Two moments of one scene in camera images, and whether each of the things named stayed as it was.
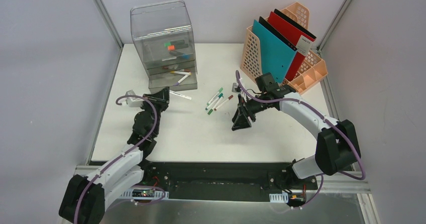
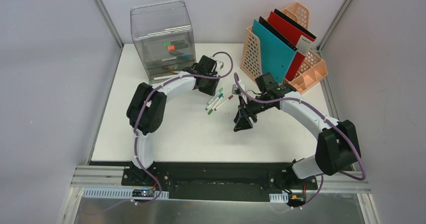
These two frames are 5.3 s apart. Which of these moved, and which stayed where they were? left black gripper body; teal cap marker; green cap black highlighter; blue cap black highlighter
Moved: left black gripper body
Stayed: green cap black highlighter; blue cap black highlighter; teal cap marker
